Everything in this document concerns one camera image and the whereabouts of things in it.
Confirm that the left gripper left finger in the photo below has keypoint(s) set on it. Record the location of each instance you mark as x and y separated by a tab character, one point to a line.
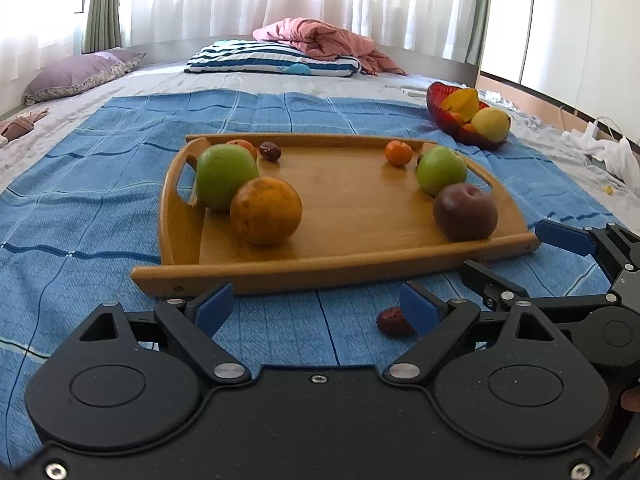
124	380

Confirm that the small orange in bowl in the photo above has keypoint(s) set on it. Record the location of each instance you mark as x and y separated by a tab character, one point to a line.
458	118

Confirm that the white clothes pile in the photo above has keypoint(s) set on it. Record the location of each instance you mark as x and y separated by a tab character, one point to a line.
617	156

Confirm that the green apple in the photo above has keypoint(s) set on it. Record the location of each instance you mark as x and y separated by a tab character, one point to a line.
221	170
439	168

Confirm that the purple pillow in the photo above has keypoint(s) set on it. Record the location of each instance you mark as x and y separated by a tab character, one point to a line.
80	73

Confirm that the wrinkled red date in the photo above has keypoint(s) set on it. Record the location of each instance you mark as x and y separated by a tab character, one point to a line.
270	151

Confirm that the white sheer curtain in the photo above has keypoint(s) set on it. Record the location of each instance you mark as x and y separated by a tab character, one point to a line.
37	33

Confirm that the red glass fruit bowl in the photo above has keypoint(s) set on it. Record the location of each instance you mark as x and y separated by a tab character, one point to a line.
463	134

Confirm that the right hand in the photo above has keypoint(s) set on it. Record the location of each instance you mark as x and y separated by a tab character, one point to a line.
630	400

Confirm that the yellow starfruit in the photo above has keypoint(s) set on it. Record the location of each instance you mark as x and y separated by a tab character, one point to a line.
464	101

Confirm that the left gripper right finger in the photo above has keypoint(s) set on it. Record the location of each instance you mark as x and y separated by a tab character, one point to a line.
506	380

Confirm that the wooden serving tray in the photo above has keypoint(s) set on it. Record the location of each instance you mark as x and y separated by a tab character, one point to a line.
363	221

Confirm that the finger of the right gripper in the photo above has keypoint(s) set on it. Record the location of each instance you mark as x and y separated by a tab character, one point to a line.
499	293
614	248

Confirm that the large orange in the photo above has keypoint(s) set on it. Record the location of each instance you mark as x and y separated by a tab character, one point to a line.
266	211

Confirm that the green drape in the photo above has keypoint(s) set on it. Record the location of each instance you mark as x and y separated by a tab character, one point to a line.
102	26
478	33

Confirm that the pink crumpled quilt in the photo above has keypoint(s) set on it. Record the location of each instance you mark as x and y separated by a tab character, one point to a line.
326	42

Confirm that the left green apple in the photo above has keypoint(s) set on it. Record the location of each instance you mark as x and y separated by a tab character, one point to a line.
221	170

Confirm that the right green apple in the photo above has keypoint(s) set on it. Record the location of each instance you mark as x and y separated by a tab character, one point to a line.
439	168

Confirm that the green drape right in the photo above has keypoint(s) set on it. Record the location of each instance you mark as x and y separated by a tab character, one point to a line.
478	33

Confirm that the blue striped pillow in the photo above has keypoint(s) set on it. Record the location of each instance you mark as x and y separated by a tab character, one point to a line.
238	55

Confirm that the small tangerine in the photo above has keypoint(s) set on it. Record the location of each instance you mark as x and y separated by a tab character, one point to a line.
398	153

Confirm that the small orange mandarin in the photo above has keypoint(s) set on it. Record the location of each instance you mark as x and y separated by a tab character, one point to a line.
245	144

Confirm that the green drape left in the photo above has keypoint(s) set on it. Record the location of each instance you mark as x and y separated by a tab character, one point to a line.
102	26

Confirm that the dark red apple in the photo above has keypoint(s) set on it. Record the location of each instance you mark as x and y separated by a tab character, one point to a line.
464	212

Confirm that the yellow pear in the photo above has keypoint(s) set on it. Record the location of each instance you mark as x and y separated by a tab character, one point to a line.
492	123

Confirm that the brown clothes pile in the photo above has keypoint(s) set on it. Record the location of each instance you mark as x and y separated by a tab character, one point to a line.
20	125

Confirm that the blue checked blanket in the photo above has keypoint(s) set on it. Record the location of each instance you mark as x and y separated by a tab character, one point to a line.
74	225

